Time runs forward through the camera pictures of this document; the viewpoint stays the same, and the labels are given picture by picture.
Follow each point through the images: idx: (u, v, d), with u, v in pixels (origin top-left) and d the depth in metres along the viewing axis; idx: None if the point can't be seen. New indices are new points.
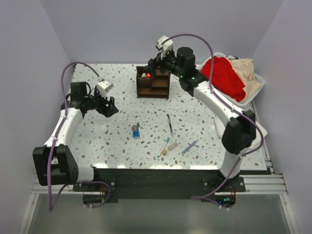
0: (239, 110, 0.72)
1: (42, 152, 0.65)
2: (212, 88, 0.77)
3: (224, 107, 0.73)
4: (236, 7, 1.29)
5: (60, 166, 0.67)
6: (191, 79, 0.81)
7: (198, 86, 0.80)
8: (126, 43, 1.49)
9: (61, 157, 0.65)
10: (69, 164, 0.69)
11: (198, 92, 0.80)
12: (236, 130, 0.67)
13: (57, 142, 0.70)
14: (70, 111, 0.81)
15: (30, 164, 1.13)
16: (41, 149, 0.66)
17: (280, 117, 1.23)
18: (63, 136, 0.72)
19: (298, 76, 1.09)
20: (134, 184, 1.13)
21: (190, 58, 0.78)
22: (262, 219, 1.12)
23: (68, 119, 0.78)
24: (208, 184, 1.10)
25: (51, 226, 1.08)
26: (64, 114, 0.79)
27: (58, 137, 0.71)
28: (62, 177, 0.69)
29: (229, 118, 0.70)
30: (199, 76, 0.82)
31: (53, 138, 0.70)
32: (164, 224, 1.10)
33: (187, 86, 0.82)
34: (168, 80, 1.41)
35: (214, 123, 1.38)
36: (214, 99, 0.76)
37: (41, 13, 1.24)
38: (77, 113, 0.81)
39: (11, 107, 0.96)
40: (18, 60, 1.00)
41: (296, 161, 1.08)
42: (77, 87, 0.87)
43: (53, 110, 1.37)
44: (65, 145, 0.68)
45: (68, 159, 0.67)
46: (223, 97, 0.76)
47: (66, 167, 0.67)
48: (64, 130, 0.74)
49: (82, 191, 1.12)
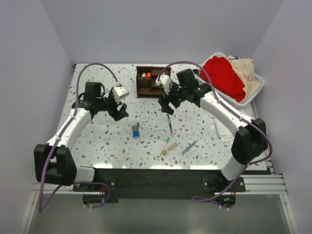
0: (247, 118, 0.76)
1: (42, 149, 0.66)
2: (219, 98, 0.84)
3: (232, 116, 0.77)
4: (235, 7, 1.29)
5: (58, 166, 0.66)
6: (198, 90, 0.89)
7: (204, 96, 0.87)
8: (126, 43, 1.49)
9: (59, 156, 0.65)
10: (68, 164, 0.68)
11: (205, 103, 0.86)
12: (246, 139, 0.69)
13: (60, 143, 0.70)
14: (79, 111, 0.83)
15: (30, 164, 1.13)
16: (42, 147, 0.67)
17: (280, 117, 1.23)
18: (67, 137, 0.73)
19: (298, 76, 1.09)
20: (134, 183, 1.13)
21: (188, 73, 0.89)
22: (262, 219, 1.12)
23: (76, 119, 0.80)
24: (209, 184, 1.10)
25: (51, 226, 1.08)
26: (72, 114, 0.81)
27: (61, 138, 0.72)
28: (58, 178, 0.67)
29: (237, 127, 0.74)
30: (204, 87, 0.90)
31: (57, 138, 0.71)
32: (164, 224, 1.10)
33: (194, 96, 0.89)
34: None
35: (214, 123, 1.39)
36: (222, 108, 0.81)
37: (41, 13, 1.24)
38: (85, 115, 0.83)
39: (11, 106, 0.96)
40: (18, 60, 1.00)
41: (296, 161, 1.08)
42: (91, 87, 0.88)
43: (53, 111, 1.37)
44: (66, 146, 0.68)
45: (68, 161, 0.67)
46: (229, 106, 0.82)
47: (63, 167, 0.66)
48: (69, 131, 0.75)
49: (82, 191, 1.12)
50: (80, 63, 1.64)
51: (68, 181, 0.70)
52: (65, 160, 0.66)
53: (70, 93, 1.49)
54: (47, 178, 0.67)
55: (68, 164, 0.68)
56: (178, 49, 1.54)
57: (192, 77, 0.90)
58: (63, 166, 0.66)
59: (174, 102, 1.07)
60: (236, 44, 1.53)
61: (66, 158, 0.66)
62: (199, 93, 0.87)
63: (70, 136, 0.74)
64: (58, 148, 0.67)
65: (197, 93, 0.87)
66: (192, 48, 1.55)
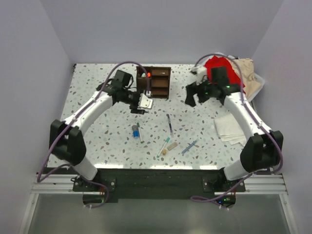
0: (267, 128, 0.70)
1: (57, 126, 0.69)
2: (244, 100, 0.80)
3: (251, 122, 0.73)
4: (235, 7, 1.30)
5: (68, 145, 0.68)
6: (226, 87, 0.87)
7: (230, 95, 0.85)
8: (126, 43, 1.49)
9: (70, 137, 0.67)
10: (78, 146, 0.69)
11: (230, 102, 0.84)
12: (258, 146, 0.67)
13: (75, 123, 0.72)
14: (102, 96, 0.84)
15: (30, 164, 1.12)
16: (59, 123, 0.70)
17: (280, 116, 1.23)
18: (83, 119, 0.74)
19: (299, 76, 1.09)
20: (134, 184, 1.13)
21: (222, 70, 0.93)
22: (262, 219, 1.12)
23: (96, 103, 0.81)
24: (209, 184, 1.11)
25: (51, 226, 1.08)
26: (94, 97, 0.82)
27: (77, 119, 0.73)
28: (66, 155, 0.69)
29: (252, 133, 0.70)
30: (233, 86, 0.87)
31: (73, 118, 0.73)
32: (164, 224, 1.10)
33: (221, 92, 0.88)
34: (168, 80, 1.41)
35: (214, 123, 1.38)
36: (243, 111, 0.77)
37: (41, 13, 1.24)
38: (107, 100, 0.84)
39: (11, 107, 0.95)
40: (18, 60, 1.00)
41: (296, 161, 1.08)
42: (121, 75, 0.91)
43: (53, 111, 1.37)
44: (79, 128, 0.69)
45: (77, 143, 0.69)
46: (253, 110, 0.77)
47: (71, 148, 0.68)
48: (86, 114, 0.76)
49: (82, 191, 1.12)
50: (80, 63, 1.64)
51: (76, 162, 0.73)
52: (75, 141, 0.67)
53: (70, 93, 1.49)
54: (57, 152, 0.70)
55: (78, 146, 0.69)
56: (178, 49, 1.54)
57: (224, 74, 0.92)
58: (71, 146, 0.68)
59: (202, 97, 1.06)
60: (236, 44, 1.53)
61: (76, 140, 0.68)
62: (226, 90, 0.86)
63: (87, 120, 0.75)
64: (72, 128, 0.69)
65: (224, 89, 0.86)
66: (192, 48, 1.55)
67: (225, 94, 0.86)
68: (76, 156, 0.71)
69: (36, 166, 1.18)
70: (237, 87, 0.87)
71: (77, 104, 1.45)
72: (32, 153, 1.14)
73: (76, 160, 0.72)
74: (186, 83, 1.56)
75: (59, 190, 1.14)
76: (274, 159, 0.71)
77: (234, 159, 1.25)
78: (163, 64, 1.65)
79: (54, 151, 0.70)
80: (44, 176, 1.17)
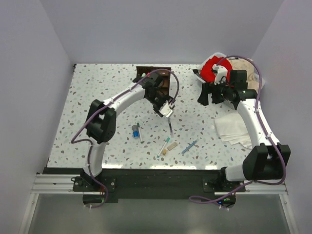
0: (275, 140, 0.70)
1: (96, 105, 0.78)
2: (258, 108, 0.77)
3: (261, 131, 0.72)
4: (236, 7, 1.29)
5: (103, 122, 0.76)
6: (242, 92, 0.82)
7: (244, 101, 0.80)
8: (126, 43, 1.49)
9: (106, 116, 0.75)
10: (109, 126, 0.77)
11: (243, 107, 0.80)
12: (262, 158, 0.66)
13: (111, 105, 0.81)
14: (137, 87, 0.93)
15: (30, 165, 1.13)
16: (98, 103, 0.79)
17: (280, 116, 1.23)
18: (118, 104, 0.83)
19: (299, 76, 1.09)
20: (134, 184, 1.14)
21: (242, 72, 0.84)
22: (263, 219, 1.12)
23: (131, 92, 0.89)
24: (208, 184, 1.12)
25: (51, 226, 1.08)
26: (130, 87, 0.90)
27: (114, 102, 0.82)
28: (98, 132, 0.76)
29: (259, 143, 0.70)
30: (249, 92, 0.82)
31: (111, 100, 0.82)
32: (164, 224, 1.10)
33: (235, 96, 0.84)
34: (168, 80, 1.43)
35: (214, 123, 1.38)
36: (255, 120, 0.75)
37: (41, 13, 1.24)
38: (140, 91, 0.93)
39: (11, 107, 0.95)
40: (18, 60, 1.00)
41: (296, 161, 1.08)
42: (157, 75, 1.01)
43: (53, 111, 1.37)
44: (114, 110, 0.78)
45: (110, 123, 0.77)
46: (264, 121, 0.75)
47: (104, 126, 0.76)
48: (121, 100, 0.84)
49: (82, 191, 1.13)
50: (80, 63, 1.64)
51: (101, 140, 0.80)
52: (109, 121, 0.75)
53: (70, 93, 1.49)
54: (91, 128, 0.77)
55: (110, 126, 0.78)
56: (178, 49, 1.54)
57: (243, 78, 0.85)
58: (106, 123, 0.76)
59: (216, 97, 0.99)
60: (236, 44, 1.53)
61: (110, 120, 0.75)
62: (242, 95, 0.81)
63: (121, 105, 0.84)
64: (108, 109, 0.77)
65: (239, 94, 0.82)
66: (192, 48, 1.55)
67: (240, 100, 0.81)
68: (105, 136, 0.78)
69: (36, 166, 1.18)
70: (253, 93, 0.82)
71: (77, 104, 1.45)
72: (33, 153, 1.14)
73: (104, 139, 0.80)
74: (186, 83, 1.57)
75: (59, 189, 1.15)
76: (277, 172, 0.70)
77: (234, 159, 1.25)
78: (163, 64, 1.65)
79: (88, 126, 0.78)
80: (44, 176, 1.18)
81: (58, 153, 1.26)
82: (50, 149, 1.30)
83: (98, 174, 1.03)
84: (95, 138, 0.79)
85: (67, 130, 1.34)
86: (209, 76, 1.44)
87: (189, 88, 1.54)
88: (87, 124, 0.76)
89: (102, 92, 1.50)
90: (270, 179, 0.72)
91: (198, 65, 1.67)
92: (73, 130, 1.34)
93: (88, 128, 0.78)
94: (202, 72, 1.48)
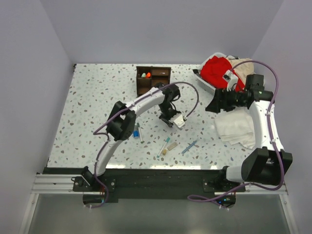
0: (279, 146, 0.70)
1: (119, 106, 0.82)
2: (270, 112, 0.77)
3: (266, 134, 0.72)
4: (235, 7, 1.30)
5: (124, 122, 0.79)
6: (259, 92, 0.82)
7: (258, 102, 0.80)
8: (126, 43, 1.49)
9: (127, 117, 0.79)
10: (129, 127, 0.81)
11: (255, 108, 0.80)
12: (261, 160, 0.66)
13: (133, 107, 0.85)
14: (158, 92, 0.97)
15: (30, 165, 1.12)
16: (121, 105, 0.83)
17: (281, 116, 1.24)
18: (139, 107, 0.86)
19: (299, 76, 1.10)
20: (134, 184, 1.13)
21: (259, 76, 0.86)
22: (262, 219, 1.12)
23: (151, 97, 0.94)
24: (209, 184, 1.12)
25: (51, 226, 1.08)
26: (151, 92, 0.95)
27: (135, 105, 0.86)
28: (118, 130, 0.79)
29: (262, 145, 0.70)
30: (266, 93, 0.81)
31: (132, 103, 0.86)
32: (164, 224, 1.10)
33: (250, 96, 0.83)
34: (168, 79, 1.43)
35: (214, 123, 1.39)
36: (263, 123, 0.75)
37: (42, 13, 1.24)
38: (159, 98, 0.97)
39: (11, 106, 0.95)
40: (18, 60, 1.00)
41: (296, 161, 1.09)
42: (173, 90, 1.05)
43: (53, 111, 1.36)
44: (134, 112, 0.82)
45: (130, 124, 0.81)
46: (274, 126, 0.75)
47: (125, 126, 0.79)
48: (142, 103, 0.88)
49: (82, 191, 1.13)
50: (80, 63, 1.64)
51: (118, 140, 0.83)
52: (129, 123, 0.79)
53: (70, 93, 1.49)
54: (112, 127, 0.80)
55: (129, 126, 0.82)
56: (178, 48, 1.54)
57: (260, 82, 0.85)
58: (126, 124, 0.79)
59: (228, 104, 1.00)
60: (235, 44, 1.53)
61: (131, 121, 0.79)
62: (257, 95, 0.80)
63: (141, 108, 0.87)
64: (129, 111, 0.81)
65: (254, 94, 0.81)
66: (192, 48, 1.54)
67: (254, 99, 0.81)
68: (124, 136, 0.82)
69: (36, 166, 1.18)
70: (269, 95, 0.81)
71: (77, 104, 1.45)
72: (33, 153, 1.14)
73: (121, 138, 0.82)
74: (186, 83, 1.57)
75: (59, 189, 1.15)
76: (275, 179, 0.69)
77: (234, 159, 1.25)
78: (163, 64, 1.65)
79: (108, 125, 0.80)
80: (44, 176, 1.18)
81: (58, 152, 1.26)
82: (50, 149, 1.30)
83: (100, 174, 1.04)
84: (112, 135, 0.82)
85: (67, 130, 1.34)
86: (209, 76, 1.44)
87: (189, 88, 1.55)
88: (108, 123, 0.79)
89: (102, 92, 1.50)
90: (267, 184, 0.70)
91: (198, 65, 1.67)
92: (73, 130, 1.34)
93: (108, 127, 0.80)
94: (202, 72, 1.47)
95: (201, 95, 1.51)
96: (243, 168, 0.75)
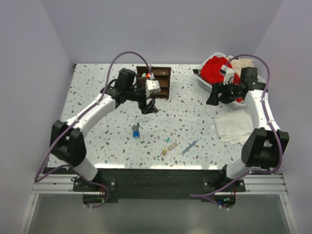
0: (275, 126, 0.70)
1: (58, 126, 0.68)
2: (264, 98, 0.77)
3: (263, 117, 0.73)
4: (235, 8, 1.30)
5: (69, 146, 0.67)
6: (251, 84, 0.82)
7: (253, 91, 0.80)
8: (126, 44, 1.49)
9: (70, 138, 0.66)
10: (78, 147, 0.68)
11: (250, 97, 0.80)
12: (259, 141, 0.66)
13: (77, 125, 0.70)
14: (106, 98, 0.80)
15: (30, 165, 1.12)
16: (61, 124, 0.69)
17: (281, 117, 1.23)
18: (85, 121, 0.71)
19: (299, 77, 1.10)
20: (134, 183, 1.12)
21: (253, 69, 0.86)
22: (263, 219, 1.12)
23: (99, 105, 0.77)
24: (209, 184, 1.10)
25: (51, 226, 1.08)
26: (98, 99, 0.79)
27: (80, 120, 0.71)
28: (67, 156, 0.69)
29: (260, 126, 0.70)
30: (260, 84, 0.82)
31: (75, 119, 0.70)
32: (164, 224, 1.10)
33: (244, 87, 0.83)
34: (168, 80, 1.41)
35: (214, 123, 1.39)
36: (259, 107, 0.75)
37: (42, 13, 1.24)
38: (110, 103, 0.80)
39: (10, 107, 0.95)
40: (18, 60, 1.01)
41: (296, 161, 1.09)
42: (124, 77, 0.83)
43: (53, 111, 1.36)
44: (80, 130, 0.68)
45: (80, 144, 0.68)
46: (269, 110, 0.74)
47: (71, 151, 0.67)
48: (88, 115, 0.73)
49: (82, 191, 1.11)
50: (80, 63, 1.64)
51: (74, 163, 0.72)
52: (74, 144, 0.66)
53: (70, 93, 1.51)
54: (59, 154, 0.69)
55: (79, 146, 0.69)
56: (178, 48, 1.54)
57: (254, 74, 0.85)
58: (71, 147, 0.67)
59: (226, 97, 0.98)
60: (236, 44, 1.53)
61: (76, 142, 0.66)
62: (251, 87, 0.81)
63: (88, 121, 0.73)
64: (73, 130, 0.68)
65: (248, 85, 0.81)
66: (192, 48, 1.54)
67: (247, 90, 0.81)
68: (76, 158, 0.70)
69: (36, 166, 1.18)
70: (263, 86, 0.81)
71: (77, 103, 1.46)
72: (32, 153, 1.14)
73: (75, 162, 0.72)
74: (186, 83, 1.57)
75: (58, 190, 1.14)
76: (274, 160, 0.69)
77: (234, 159, 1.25)
78: (164, 64, 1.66)
79: (55, 152, 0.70)
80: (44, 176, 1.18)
81: None
82: None
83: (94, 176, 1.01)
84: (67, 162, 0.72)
85: None
86: (209, 76, 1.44)
87: (189, 88, 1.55)
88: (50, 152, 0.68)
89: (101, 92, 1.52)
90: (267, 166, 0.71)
91: (198, 65, 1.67)
92: None
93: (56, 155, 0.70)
94: (202, 73, 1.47)
95: (201, 95, 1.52)
96: (242, 152, 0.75)
